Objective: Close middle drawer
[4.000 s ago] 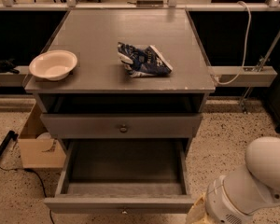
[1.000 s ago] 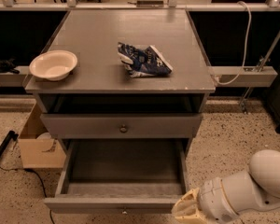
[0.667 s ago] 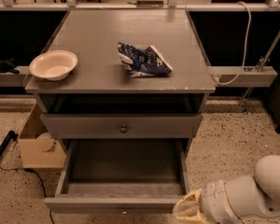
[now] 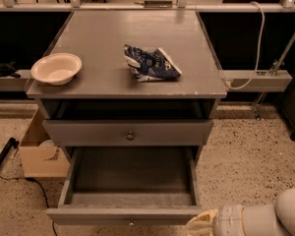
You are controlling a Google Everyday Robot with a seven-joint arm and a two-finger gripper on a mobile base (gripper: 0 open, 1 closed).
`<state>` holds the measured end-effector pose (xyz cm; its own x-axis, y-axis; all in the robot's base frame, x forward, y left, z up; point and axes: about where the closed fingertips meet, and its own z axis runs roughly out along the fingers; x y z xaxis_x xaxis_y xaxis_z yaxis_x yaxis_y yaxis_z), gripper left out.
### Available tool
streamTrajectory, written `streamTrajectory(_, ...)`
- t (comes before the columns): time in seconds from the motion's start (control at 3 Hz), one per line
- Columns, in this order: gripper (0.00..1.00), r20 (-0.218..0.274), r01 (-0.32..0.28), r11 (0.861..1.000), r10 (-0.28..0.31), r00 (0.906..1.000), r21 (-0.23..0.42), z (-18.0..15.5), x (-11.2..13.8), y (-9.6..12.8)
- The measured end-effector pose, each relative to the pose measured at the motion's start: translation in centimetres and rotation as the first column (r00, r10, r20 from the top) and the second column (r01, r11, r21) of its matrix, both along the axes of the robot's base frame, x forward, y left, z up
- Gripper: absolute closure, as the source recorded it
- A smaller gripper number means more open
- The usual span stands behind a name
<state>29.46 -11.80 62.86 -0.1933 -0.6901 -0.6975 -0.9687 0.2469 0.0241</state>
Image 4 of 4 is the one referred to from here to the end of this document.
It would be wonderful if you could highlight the grey drawer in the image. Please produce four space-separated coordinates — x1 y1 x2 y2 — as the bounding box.
47 147 203 225
43 120 212 147

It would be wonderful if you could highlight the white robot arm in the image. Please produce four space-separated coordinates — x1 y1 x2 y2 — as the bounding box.
186 188 295 236

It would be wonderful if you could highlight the grey wooden drawer cabinet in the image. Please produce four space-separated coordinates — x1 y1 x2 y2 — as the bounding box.
28 10 226 156

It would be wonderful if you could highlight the blue white chip bag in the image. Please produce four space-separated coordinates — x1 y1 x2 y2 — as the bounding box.
124 44 182 82

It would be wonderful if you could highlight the cardboard box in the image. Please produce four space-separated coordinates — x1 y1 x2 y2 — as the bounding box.
19 110 69 178

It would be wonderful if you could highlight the black bar on floor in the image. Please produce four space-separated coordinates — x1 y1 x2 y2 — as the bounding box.
0 138 19 166

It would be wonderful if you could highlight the white plastic bowl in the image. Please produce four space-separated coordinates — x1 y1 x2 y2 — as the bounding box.
30 53 82 86

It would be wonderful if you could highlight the white hanging cable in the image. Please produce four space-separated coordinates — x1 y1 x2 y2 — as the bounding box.
225 0 266 90

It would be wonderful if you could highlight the black floor cable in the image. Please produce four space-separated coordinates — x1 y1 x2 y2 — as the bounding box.
0 171 59 236

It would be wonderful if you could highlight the grey metal rail frame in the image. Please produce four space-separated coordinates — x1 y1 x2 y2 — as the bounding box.
0 0 295 120

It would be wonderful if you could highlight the black object on rail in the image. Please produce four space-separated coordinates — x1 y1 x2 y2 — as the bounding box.
0 62 21 78

